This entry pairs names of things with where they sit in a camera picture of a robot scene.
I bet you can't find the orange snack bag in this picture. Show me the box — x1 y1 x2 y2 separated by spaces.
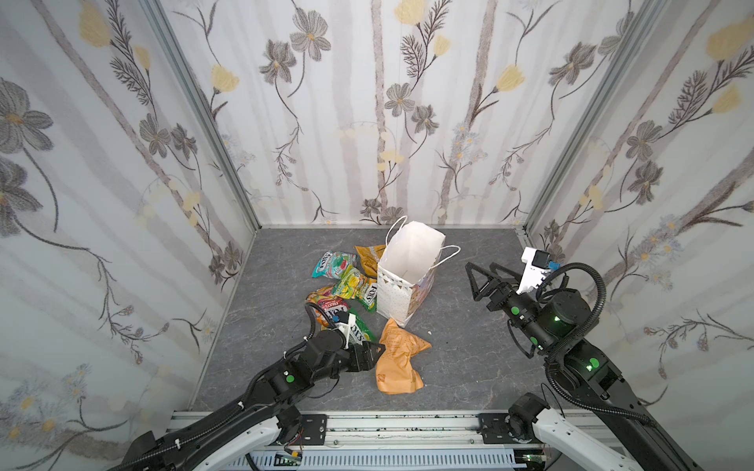
375 319 432 396

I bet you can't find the white patterned paper bag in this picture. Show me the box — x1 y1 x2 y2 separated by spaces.
376 216 461 328

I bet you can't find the orange fruits candy bag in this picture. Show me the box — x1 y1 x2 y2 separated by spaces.
306 286 350 328

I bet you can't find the green spring candy bag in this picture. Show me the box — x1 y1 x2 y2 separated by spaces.
332 266 377 312

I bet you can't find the yellow snack bag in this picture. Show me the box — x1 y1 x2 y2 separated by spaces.
355 245 386 279

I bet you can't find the teal mint candy bag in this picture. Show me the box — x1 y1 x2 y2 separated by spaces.
311 251 357 280

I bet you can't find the green tea candy bag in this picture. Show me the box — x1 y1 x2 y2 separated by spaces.
348 310 376 343

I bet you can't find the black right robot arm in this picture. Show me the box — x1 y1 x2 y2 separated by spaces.
465 262 700 470

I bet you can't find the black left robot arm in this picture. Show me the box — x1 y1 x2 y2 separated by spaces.
114 330 386 470

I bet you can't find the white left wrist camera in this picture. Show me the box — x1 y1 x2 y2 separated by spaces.
336 313 359 349

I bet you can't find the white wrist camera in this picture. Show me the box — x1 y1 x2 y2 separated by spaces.
336 313 359 349
516 246 560 294

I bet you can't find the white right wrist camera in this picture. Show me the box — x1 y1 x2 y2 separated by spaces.
516 246 560 294

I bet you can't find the black right corrugated cable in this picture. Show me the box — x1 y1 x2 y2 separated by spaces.
534 261 658 426

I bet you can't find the black corrugated cable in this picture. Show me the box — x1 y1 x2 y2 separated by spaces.
282 301 340 360
534 261 658 426

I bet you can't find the black left corrugated cable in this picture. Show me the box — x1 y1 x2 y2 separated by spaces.
282 301 340 360

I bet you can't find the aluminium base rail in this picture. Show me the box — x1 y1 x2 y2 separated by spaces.
164 408 649 471

